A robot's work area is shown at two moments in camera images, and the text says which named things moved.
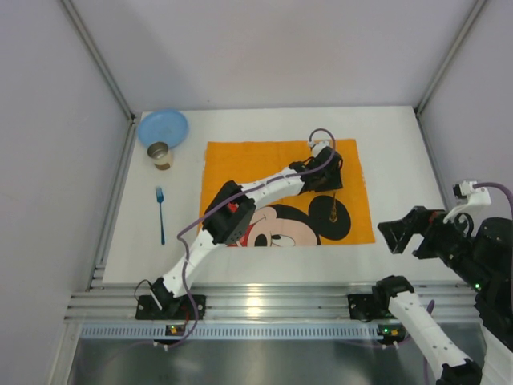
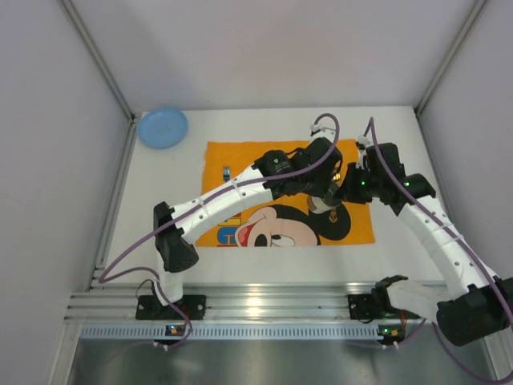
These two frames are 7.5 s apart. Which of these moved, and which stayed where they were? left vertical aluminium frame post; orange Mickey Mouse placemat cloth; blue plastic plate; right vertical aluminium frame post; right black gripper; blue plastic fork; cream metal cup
Moved: blue plastic fork; cream metal cup; right black gripper
Stayed: orange Mickey Mouse placemat cloth; left vertical aluminium frame post; blue plastic plate; right vertical aluminium frame post
